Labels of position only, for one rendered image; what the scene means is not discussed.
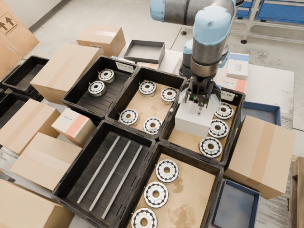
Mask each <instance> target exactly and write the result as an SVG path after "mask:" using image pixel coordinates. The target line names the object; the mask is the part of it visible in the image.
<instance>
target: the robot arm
mask: <svg viewBox="0 0 304 228"><path fill-rule="evenodd" d="M243 2H244V0H150V16H151V18H152V19H153V20H156V21H161V22H163V23H164V22H166V23H172V24H180V25H187V26H192V27H193V39H191V40H189V41H187V42H186V43H185V44H184V48H183V57H182V64H181V66H180V68H179V75H180V76H183V77H186V78H187V81H186V82H185V83H184V84H183V87H182V89H181V92H180V95H179V101H178V103H180V102H181V101H182V100H183V99H184V97H185V103H186V102H187V99H188V95H190V97H189V101H194V103H196V104H198V103H199V104H198V106H200V107H204V105H206V108H207V106H208V103H209V99H210V100H211V102H212V104H213V112H214V113H216V112H217V110H218V111H219V110H220V107H221V90H220V88H219V87H218V86H217V85H216V83H215V81H213V78H214V77H215V76H216V74H217V71H218V69H219V68H223V67H224V66H225V64H226V62H227V59H228V57H229V54H230V49H229V48H228V45H227V43H228V39H229V36H230V33H231V30H232V26H233V23H234V20H235V16H236V13H237V10H238V7H239V5H241V4H242V3H243ZM188 79H189V80H188Z"/></svg>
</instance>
